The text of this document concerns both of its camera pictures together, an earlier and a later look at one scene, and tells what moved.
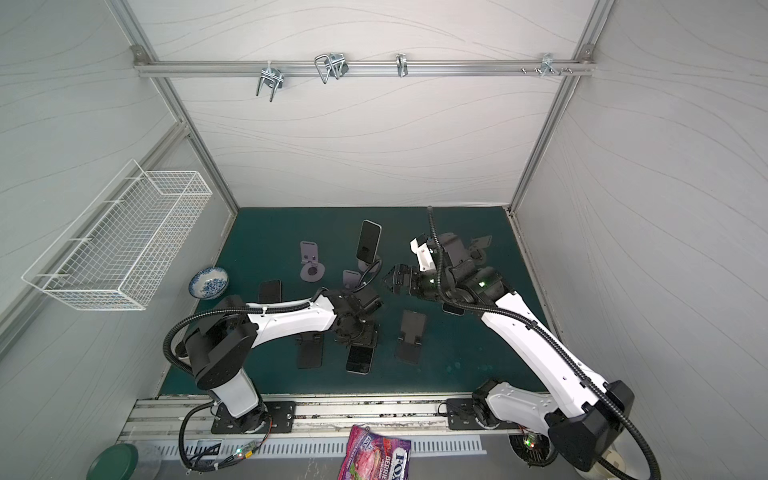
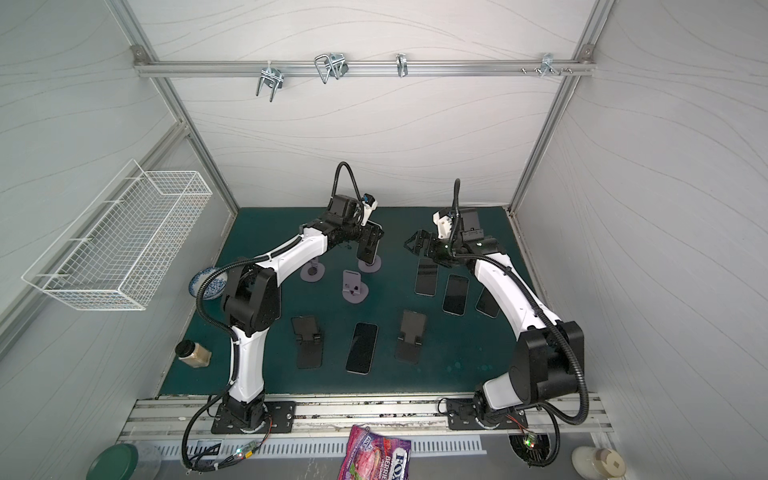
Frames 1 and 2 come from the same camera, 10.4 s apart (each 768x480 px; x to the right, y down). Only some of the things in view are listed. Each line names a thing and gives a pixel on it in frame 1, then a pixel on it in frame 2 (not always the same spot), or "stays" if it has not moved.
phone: x=359 y=359 stays
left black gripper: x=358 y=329 to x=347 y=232
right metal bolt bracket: x=547 y=66 stays
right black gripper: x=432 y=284 to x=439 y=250
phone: x=369 y=241 stays
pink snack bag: x=371 y=455 stays
